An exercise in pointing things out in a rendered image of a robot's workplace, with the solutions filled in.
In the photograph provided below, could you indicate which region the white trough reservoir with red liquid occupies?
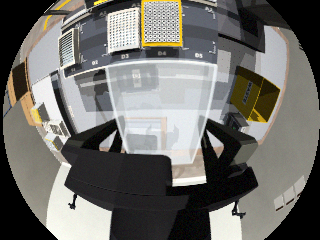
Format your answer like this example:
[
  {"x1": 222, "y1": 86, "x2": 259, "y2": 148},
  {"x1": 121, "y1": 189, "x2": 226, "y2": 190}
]
[{"x1": 48, "y1": 120, "x2": 68, "y2": 137}]

